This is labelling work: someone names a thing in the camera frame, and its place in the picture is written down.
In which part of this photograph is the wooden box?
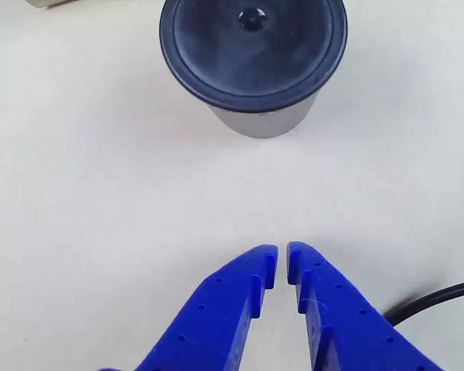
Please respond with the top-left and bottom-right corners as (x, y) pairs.
(26, 0), (69, 9)

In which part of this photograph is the black cylinder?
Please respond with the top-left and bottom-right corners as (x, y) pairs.
(159, 0), (348, 139)

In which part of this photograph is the black camera cable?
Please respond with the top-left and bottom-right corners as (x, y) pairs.
(384, 278), (464, 325)

